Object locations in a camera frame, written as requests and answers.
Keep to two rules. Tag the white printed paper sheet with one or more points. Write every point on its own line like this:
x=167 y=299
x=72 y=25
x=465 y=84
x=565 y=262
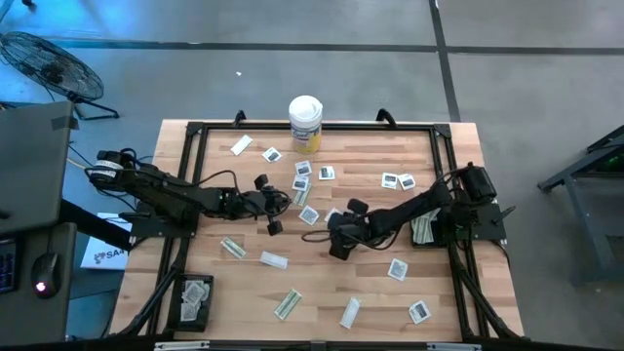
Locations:
x=109 y=258

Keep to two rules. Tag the grey desk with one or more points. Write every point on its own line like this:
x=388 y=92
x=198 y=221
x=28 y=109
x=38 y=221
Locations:
x=49 y=322

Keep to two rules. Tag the black floor fan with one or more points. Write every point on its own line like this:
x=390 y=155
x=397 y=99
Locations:
x=53 y=68

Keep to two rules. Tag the grey flat monitor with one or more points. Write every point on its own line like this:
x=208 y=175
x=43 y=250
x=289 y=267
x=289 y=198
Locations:
x=34 y=166

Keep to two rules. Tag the green striped bandage packet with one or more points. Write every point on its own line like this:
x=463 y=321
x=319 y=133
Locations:
x=301 y=199
x=287 y=304
x=233 y=248
x=435 y=215
x=417 y=230
x=428 y=228

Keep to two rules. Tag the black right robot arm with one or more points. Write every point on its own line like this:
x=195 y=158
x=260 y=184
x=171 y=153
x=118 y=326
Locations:
x=414 y=207

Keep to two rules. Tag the small black floor object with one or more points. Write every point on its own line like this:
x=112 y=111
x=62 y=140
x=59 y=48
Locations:
x=28 y=2

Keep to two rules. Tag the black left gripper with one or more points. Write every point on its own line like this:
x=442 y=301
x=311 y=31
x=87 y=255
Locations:
x=253 y=205

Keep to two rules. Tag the dark metal cart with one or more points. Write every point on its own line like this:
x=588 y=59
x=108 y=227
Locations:
x=590 y=234

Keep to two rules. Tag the black mesh basket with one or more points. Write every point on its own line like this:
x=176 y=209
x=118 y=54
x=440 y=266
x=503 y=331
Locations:
x=202 y=324
x=426 y=245

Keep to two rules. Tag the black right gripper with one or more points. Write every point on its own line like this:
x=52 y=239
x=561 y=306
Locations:
x=358 y=229

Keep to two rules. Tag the white square wipe packet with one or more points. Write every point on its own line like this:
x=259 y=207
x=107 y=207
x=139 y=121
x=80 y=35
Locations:
x=407 y=182
x=390 y=180
x=206 y=291
x=187 y=285
x=300 y=183
x=332 y=212
x=187 y=312
x=309 y=215
x=272 y=155
x=398 y=269
x=326 y=172
x=303 y=168
x=194 y=293
x=419 y=312

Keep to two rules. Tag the black computer mouse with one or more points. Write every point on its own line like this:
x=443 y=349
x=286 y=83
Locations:
x=46 y=273

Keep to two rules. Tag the black slanted beam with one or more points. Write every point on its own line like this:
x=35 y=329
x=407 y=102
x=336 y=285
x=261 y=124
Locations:
x=97 y=226

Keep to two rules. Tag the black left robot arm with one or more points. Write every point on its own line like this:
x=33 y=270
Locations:
x=166 y=190

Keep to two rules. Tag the yellow Lysol wipes canister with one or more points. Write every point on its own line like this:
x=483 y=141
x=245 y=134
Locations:
x=305 y=127

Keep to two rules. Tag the black aluminium table frame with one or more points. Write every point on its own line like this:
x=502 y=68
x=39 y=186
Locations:
x=365 y=127

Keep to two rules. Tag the black keyboard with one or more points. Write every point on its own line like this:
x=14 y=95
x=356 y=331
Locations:
x=7 y=268

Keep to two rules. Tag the plain white long packet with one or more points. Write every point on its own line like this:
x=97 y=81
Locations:
x=241 y=145
x=274 y=260
x=350 y=313

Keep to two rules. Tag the silver metal bracket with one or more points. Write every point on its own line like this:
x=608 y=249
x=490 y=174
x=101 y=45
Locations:
x=180 y=345
x=453 y=347

